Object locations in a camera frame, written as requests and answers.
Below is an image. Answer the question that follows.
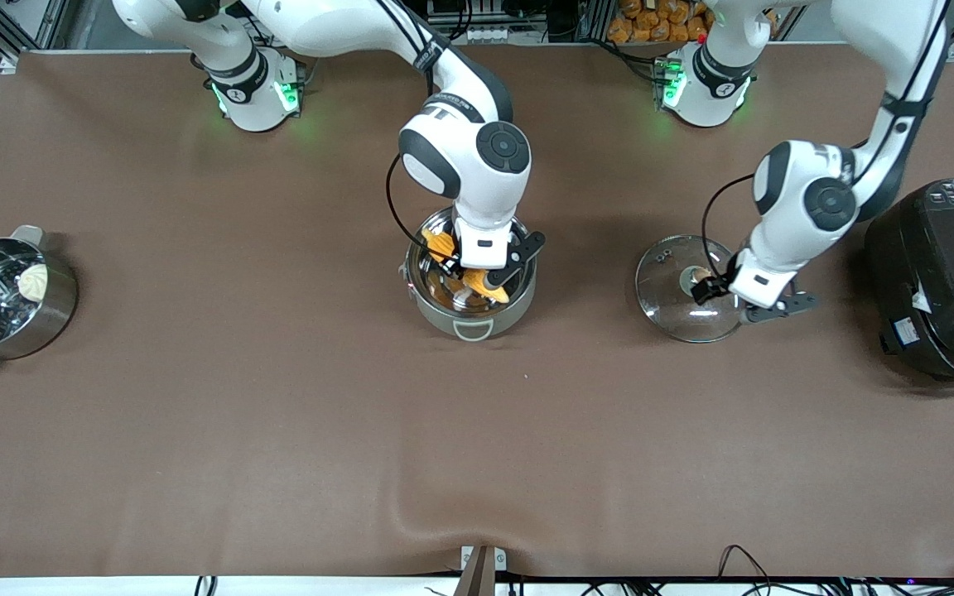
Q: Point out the grey cooking pot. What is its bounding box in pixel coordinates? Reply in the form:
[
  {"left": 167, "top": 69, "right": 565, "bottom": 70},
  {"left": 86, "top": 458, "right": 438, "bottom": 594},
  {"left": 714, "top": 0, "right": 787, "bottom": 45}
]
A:
[{"left": 401, "top": 207, "right": 538, "bottom": 342}]

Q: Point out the orange packaged snacks pile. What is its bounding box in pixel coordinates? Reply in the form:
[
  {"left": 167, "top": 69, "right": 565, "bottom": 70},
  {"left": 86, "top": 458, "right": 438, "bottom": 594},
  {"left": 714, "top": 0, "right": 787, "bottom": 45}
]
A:
[{"left": 609, "top": 0, "right": 714, "bottom": 44}]

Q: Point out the glass pot lid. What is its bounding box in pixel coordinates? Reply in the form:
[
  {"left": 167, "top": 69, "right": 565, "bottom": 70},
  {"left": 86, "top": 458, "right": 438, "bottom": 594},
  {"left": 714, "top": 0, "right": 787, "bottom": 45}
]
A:
[{"left": 634, "top": 234, "right": 753, "bottom": 344}]

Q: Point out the black looped floor cable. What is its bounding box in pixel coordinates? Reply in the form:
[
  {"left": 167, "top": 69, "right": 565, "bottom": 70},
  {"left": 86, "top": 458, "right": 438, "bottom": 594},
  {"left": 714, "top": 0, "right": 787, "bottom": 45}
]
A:
[{"left": 717, "top": 544, "right": 784, "bottom": 596}]

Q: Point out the metal stand bracket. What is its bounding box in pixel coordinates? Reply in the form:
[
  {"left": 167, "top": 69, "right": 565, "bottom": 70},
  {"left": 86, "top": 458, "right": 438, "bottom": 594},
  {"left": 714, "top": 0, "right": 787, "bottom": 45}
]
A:
[{"left": 459, "top": 544, "right": 508, "bottom": 596}]

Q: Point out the yellow corn cob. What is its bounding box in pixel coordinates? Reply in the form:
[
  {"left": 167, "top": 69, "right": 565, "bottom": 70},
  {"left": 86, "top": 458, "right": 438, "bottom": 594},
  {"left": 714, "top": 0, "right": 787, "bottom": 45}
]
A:
[{"left": 422, "top": 230, "right": 511, "bottom": 305}]

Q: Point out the white steamed bun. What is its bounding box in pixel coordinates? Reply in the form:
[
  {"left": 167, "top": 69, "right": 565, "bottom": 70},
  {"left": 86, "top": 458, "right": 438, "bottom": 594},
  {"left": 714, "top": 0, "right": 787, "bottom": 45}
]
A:
[{"left": 17, "top": 263, "right": 49, "bottom": 300}]

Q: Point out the brown table mat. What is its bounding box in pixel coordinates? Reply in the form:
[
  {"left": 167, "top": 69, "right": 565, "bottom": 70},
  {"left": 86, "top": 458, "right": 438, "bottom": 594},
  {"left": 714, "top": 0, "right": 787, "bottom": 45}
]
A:
[{"left": 0, "top": 46, "right": 954, "bottom": 580}]

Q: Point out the steel steamer pot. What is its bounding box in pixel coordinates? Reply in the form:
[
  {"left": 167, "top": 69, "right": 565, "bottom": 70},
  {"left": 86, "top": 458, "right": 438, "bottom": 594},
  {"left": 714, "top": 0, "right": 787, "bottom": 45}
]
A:
[{"left": 0, "top": 225, "right": 79, "bottom": 373}]

